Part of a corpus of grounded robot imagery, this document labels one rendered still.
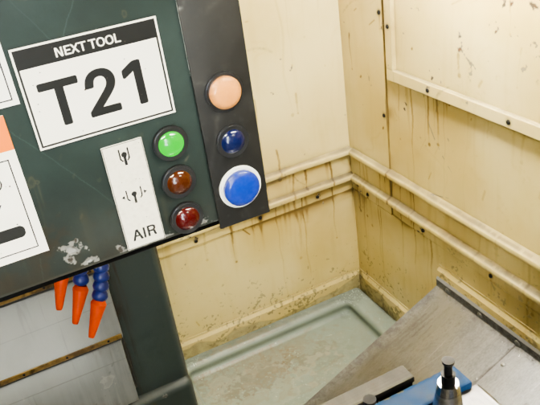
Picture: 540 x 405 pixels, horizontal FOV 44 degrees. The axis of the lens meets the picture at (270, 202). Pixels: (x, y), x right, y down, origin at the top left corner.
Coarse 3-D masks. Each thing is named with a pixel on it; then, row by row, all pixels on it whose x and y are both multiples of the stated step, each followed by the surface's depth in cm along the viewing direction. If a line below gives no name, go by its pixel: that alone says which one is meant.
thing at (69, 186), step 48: (0, 0) 41; (48, 0) 42; (96, 0) 43; (144, 0) 45; (192, 96) 49; (96, 144) 47; (144, 144) 49; (192, 144) 50; (48, 192) 47; (96, 192) 48; (192, 192) 52; (48, 240) 48; (96, 240) 50; (0, 288) 48
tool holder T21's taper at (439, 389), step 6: (438, 378) 81; (456, 378) 80; (438, 384) 80; (456, 384) 80; (438, 390) 80; (444, 390) 79; (450, 390) 79; (456, 390) 79; (438, 396) 80; (444, 396) 80; (450, 396) 79; (456, 396) 80; (438, 402) 81; (444, 402) 80; (450, 402) 80; (456, 402) 80; (462, 402) 81
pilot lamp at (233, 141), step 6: (228, 132) 51; (234, 132) 51; (240, 132) 51; (228, 138) 51; (234, 138) 51; (240, 138) 51; (222, 144) 51; (228, 144) 51; (234, 144) 51; (240, 144) 51; (228, 150) 51; (234, 150) 52
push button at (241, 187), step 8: (232, 176) 52; (240, 176) 52; (248, 176) 53; (256, 176) 53; (232, 184) 52; (240, 184) 53; (248, 184) 53; (256, 184) 53; (224, 192) 53; (232, 192) 53; (240, 192) 53; (248, 192) 53; (256, 192) 54; (232, 200) 53; (240, 200) 53; (248, 200) 54
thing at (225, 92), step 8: (216, 80) 49; (224, 80) 49; (232, 80) 49; (216, 88) 49; (224, 88) 49; (232, 88) 49; (240, 88) 50; (216, 96) 49; (224, 96) 49; (232, 96) 49; (216, 104) 49; (224, 104) 49; (232, 104) 50
